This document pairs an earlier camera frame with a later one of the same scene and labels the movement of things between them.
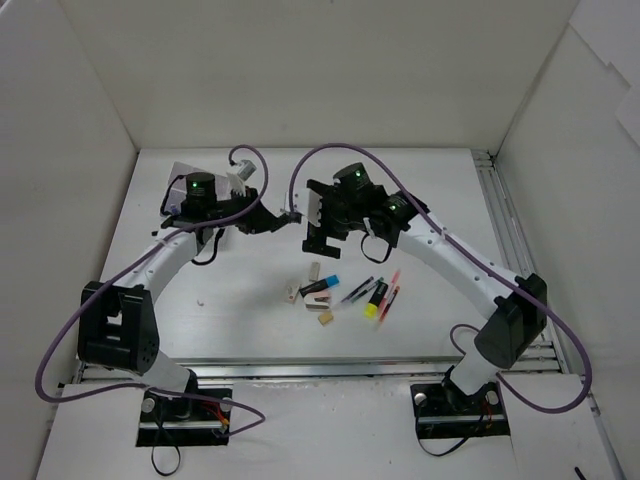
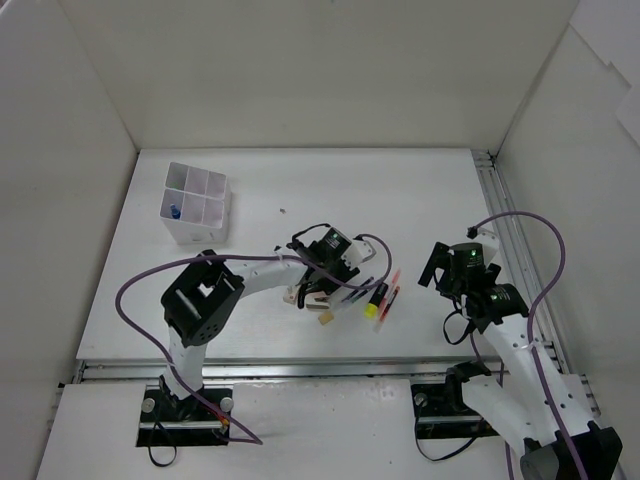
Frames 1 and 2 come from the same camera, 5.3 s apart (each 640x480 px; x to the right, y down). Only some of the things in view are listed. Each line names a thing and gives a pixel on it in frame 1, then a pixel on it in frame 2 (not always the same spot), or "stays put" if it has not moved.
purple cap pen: [360, 287] stays put
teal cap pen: [368, 289] stays put
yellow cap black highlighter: [372, 307] stays put
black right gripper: [324, 218] → [439, 265]
